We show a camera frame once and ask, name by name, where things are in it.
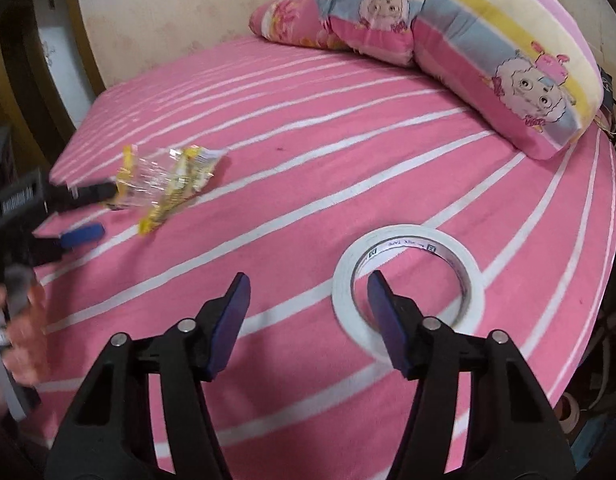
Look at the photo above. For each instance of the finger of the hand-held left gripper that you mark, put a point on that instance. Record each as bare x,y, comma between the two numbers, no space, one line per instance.
83,234
95,192

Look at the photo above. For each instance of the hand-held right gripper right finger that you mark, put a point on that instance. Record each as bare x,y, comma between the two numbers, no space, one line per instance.
383,310

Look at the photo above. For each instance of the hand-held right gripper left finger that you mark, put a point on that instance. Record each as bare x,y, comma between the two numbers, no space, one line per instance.
233,320

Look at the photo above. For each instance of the white tape roll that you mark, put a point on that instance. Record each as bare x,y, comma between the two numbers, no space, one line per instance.
413,232

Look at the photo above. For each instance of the yellow clear snack wrapper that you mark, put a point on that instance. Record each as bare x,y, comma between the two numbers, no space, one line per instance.
188,170

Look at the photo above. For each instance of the person's left hand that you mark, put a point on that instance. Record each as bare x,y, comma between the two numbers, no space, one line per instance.
33,340

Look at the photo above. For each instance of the pink striped bed sheet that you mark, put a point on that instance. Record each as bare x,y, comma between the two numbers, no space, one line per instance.
313,160

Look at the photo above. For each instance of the beige roll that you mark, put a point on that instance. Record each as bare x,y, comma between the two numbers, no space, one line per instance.
570,412

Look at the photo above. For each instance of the pink floral pillow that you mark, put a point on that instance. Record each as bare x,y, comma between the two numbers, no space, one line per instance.
288,20

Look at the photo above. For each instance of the striped cartoon pillow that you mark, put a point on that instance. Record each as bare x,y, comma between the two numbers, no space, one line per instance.
373,10
488,35

